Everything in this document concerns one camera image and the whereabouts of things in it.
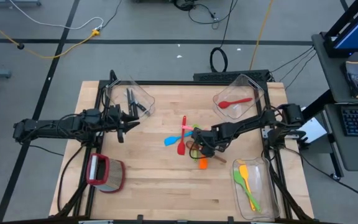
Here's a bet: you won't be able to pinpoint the black coiled cable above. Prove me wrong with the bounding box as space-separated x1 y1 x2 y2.
209 0 239 73

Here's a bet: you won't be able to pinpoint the yellow extension cord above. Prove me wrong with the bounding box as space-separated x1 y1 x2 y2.
0 12 101 60

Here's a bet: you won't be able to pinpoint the red-framed metal box grater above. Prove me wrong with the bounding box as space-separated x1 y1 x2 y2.
85 152 126 194

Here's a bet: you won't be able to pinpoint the black riveted-handle knife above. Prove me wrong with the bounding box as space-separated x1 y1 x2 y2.
135 101 151 118

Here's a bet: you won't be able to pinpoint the red silicone spatula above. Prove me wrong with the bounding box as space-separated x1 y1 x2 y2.
177 115 188 156

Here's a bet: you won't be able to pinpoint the long black cable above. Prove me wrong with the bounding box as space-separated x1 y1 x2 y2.
283 145 358 205
57 144 85 215

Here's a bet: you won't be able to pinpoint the thin black cable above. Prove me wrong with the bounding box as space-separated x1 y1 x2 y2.
284 53 318 91
101 0 123 29
278 49 317 82
269 45 316 74

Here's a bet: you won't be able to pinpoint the long yellow cable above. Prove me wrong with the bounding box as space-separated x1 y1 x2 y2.
249 0 274 71

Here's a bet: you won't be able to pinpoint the green silicone spatula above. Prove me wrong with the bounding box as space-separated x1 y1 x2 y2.
233 170 262 213

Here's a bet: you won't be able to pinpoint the orange silicone spatula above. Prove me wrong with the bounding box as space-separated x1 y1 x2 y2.
198 155 210 170

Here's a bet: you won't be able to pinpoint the white power cable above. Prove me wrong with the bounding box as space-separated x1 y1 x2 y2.
7 0 104 31

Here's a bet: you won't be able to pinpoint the red silicone spoon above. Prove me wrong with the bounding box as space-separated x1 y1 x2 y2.
218 97 254 110

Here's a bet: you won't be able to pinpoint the blue silicone spoon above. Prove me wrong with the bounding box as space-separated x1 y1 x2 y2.
163 130 195 147

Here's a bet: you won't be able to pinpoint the black cable bundle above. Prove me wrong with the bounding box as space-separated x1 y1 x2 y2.
172 0 239 31

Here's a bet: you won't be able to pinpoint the grey computer cart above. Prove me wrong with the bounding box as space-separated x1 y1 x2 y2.
303 30 358 182

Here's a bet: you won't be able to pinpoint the computer monitor blue screen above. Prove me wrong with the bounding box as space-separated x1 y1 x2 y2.
323 0 358 58

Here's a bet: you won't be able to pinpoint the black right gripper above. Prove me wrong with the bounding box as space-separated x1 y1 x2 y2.
193 123 229 158

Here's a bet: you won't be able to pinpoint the yellow silicone spatula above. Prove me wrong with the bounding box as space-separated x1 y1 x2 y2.
238 164 257 212

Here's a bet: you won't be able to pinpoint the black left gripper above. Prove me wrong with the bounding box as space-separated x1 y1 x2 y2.
104 105 141 144

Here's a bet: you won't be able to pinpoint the white paper sheet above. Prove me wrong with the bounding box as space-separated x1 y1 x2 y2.
296 117 328 144

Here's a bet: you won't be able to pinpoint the long black power strip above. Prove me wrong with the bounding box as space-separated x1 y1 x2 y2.
193 69 270 83

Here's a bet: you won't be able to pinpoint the clear plastic bin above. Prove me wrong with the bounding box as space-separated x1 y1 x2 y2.
212 73 265 121
104 79 156 126
231 157 280 221

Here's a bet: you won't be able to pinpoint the grey black work gloves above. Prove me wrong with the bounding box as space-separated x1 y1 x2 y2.
340 60 358 100

